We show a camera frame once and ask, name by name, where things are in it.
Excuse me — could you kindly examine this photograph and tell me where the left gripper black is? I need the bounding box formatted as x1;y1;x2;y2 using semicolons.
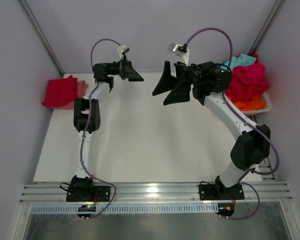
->
105;55;143;82

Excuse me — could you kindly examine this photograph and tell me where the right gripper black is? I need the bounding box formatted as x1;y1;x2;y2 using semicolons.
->
152;61;216;106

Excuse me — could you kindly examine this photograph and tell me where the magenta t shirt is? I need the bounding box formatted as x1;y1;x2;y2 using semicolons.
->
225;62;270;103

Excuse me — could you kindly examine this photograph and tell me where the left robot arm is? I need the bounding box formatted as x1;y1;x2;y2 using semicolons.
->
66;53;144;202

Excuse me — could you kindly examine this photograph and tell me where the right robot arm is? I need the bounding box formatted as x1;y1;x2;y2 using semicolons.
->
152;60;271;200

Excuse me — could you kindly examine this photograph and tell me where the folded salmon pink t shirt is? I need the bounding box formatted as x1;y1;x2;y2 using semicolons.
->
60;80;89;110

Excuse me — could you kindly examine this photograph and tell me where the folded red t shirt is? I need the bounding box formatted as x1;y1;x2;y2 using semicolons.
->
41;75;78;108

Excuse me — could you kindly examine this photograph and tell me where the turquoise t shirt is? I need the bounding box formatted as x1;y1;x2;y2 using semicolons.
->
229;53;255;71

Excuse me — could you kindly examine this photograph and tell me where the white plastic basket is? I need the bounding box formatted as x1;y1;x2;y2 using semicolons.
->
212;61;272;117

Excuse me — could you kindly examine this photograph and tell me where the orange t shirt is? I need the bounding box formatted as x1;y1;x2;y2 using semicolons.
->
228;95;267;112

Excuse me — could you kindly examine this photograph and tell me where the red t shirt in basket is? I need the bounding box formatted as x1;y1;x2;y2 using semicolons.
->
250;54;259;63

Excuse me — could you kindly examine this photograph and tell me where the right black connector board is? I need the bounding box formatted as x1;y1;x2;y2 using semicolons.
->
216;204;235;219

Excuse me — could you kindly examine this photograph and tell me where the black connector board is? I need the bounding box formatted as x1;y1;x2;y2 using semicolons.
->
77;204;96;220
216;204;235;219

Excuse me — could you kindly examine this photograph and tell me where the left black connector board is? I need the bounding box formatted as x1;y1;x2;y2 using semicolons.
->
77;204;96;220

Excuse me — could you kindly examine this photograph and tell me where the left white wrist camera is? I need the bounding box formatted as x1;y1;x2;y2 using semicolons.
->
117;44;130;60

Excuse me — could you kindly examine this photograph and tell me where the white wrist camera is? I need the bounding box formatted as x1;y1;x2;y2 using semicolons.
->
117;44;130;60
168;42;190;65

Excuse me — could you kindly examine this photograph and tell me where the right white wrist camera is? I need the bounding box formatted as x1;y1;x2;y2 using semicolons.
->
168;42;190;65

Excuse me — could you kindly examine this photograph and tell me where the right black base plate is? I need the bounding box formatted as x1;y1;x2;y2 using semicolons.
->
198;181;245;201

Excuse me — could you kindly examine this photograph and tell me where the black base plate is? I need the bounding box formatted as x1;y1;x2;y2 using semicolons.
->
198;181;245;201
66;185;111;203

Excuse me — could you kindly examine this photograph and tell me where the left aluminium corner post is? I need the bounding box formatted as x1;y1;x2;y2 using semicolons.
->
17;0;65;77

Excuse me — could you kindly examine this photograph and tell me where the aluminium corner post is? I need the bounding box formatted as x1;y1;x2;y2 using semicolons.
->
17;0;65;77
248;0;286;55

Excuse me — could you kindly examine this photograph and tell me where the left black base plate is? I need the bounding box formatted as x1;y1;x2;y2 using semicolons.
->
66;185;111;203

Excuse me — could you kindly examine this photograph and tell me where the right aluminium corner post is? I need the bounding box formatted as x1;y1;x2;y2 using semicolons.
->
248;0;286;55

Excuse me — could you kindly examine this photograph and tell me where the aluminium front rail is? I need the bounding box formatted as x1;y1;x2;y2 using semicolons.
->
19;181;293;205

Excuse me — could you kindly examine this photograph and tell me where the slotted white cable duct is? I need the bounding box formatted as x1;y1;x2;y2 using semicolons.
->
30;202;218;215

